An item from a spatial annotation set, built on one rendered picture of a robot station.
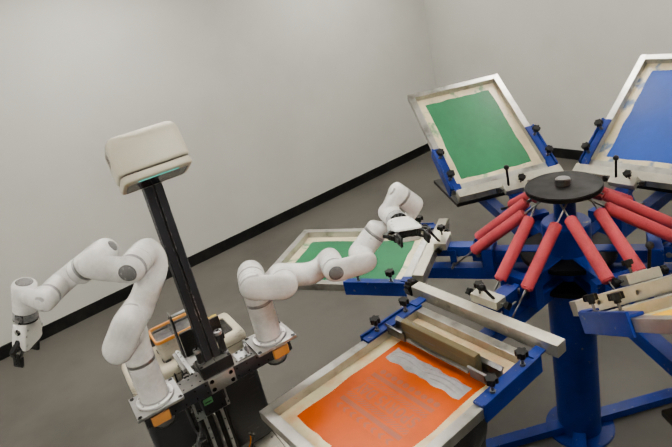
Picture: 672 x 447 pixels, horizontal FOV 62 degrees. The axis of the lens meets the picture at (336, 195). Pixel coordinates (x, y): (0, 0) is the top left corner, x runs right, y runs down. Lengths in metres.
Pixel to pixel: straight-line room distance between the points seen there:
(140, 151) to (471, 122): 2.23
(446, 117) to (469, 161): 0.36
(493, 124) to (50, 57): 3.50
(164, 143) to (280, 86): 4.33
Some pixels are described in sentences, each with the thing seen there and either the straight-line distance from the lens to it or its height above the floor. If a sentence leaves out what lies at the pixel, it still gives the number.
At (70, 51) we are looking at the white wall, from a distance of 5.19.
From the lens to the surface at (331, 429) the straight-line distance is 2.00.
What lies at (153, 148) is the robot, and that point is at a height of 1.98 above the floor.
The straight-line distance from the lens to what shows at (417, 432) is 1.92.
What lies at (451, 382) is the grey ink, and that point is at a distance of 2.07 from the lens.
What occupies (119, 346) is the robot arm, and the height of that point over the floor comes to 1.43.
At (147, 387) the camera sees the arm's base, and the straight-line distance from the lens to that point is 2.02.
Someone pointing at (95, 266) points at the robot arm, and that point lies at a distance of 1.75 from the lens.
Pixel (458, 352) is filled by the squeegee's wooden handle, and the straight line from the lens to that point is 2.04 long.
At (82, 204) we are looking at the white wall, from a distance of 5.29.
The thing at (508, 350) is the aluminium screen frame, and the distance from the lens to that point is 2.13.
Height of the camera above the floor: 2.31
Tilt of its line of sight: 21 degrees down
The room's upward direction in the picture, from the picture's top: 13 degrees counter-clockwise
